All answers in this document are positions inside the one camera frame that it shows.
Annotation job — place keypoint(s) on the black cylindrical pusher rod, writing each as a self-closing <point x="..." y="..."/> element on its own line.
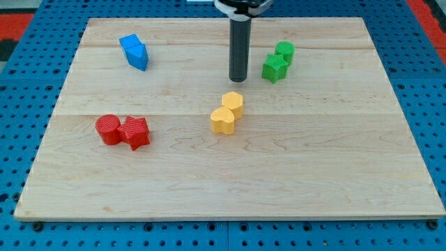
<point x="239" y="49"/>

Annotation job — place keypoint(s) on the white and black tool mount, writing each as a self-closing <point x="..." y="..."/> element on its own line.
<point x="242" y="10"/>

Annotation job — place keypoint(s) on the light wooden board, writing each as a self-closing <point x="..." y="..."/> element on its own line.
<point x="327" y="142"/>

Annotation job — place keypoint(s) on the green cylinder block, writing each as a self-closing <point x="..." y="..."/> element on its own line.
<point x="286" y="49"/>

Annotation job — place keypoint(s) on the green star block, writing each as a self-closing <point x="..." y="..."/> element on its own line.
<point x="274" y="68"/>

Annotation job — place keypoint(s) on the yellow hexagon block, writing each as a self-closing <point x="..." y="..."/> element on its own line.
<point x="234" y="101"/>

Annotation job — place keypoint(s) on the yellow heart block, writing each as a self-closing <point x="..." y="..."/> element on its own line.
<point x="222" y="121"/>

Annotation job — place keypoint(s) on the blue triangle block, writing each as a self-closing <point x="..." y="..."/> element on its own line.
<point x="137" y="56"/>

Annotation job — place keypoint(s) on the blue cube block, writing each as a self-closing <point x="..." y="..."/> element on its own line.
<point x="129" y="41"/>

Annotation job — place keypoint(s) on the red star block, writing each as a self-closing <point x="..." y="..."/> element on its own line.
<point x="135" y="132"/>

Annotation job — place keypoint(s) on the red cylinder block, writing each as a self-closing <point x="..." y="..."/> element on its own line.
<point x="107" y="128"/>

